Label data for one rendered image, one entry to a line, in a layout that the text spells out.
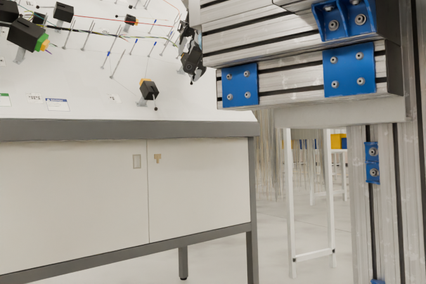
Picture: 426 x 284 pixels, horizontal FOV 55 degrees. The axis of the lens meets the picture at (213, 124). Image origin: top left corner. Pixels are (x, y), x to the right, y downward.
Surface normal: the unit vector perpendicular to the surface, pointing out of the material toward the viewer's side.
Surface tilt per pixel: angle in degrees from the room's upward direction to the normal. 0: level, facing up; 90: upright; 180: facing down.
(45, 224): 90
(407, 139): 90
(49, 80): 52
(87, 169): 90
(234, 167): 90
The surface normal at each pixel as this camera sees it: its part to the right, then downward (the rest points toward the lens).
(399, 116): -0.63, -0.02
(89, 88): 0.49, -0.65
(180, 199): 0.64, -0.06
